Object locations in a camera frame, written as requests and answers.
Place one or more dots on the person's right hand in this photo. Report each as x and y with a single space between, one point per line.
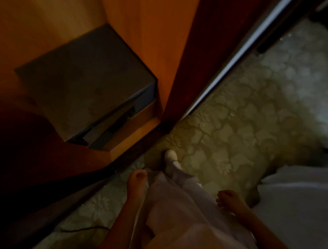
233 202

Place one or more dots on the person's left hand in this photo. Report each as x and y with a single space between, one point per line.
136 186

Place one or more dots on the person's right fingers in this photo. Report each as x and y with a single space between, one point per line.
223 198

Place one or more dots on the person's left fingers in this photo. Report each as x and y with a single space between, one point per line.
138 174

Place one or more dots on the person's right forearm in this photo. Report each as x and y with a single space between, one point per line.
261 230

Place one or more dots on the person's left forearm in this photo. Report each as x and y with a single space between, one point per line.
123 225

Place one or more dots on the person's white shoe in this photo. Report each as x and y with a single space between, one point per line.
171 157

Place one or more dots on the person's white garment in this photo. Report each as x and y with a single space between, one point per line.
179 215

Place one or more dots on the white bed sheet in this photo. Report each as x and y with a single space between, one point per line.
294 205

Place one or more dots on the grey metal safe box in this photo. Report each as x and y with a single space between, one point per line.
82 84

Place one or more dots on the dark red wardrobe door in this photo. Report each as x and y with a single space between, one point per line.
205 51

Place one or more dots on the orange wooden wardrobe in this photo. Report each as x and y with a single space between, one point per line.
143 28

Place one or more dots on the silver door rail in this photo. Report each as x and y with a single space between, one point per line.
230 64

